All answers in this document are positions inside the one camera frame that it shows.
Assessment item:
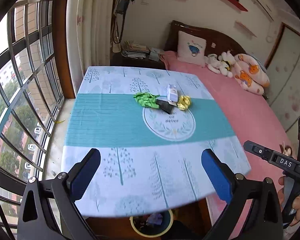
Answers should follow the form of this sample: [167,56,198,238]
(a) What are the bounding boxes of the yellow rimmed trash bin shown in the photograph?
[129,210,174,238]

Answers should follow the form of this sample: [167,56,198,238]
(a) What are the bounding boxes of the right hand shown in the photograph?
[277,176,300,226]

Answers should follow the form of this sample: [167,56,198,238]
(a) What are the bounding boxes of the pink bed sheet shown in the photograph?
[163,51,290,223]

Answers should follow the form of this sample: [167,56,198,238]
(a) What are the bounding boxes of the yellow crumpled paper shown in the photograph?
[177,95,191,111]

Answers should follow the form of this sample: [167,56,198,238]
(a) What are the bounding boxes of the tree pattern tablecloth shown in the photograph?
[62,66,251,217]

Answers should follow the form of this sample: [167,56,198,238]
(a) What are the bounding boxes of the black flat packet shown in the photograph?
[156,99,174,114]

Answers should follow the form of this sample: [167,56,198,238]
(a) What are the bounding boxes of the pale purple small box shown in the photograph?
[167,84,179,103]

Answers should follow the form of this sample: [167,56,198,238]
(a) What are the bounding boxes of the white plush toy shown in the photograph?
[204,50,236,78]

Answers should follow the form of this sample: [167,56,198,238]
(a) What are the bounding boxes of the green crumpled paper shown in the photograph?
[133,93,159,109]

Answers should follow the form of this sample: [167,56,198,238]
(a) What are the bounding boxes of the dark wooden headboard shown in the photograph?
[164,20,246,56]

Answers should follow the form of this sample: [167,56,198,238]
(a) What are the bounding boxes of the dark nightstand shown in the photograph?
[110,53,166,70]

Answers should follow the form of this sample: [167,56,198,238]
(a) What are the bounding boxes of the window with black grille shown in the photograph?
[0,0,65,239]

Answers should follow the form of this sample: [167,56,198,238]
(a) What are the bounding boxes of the white embroidered pillow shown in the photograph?
[177,31,206,67]

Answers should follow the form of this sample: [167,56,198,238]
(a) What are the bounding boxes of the stack of papers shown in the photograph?
[121,41,150,59]

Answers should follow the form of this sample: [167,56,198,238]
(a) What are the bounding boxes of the tissue box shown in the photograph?
[148,47,164,62]

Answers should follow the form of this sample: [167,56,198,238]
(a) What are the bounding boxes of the cream curtain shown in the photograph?
[66,0,113,94]

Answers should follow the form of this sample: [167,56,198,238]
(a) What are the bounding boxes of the red wall shelf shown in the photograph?
[225,0,248,12]

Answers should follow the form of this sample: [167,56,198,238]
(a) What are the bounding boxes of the hanging black cables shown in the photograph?
[111,0,138,53]

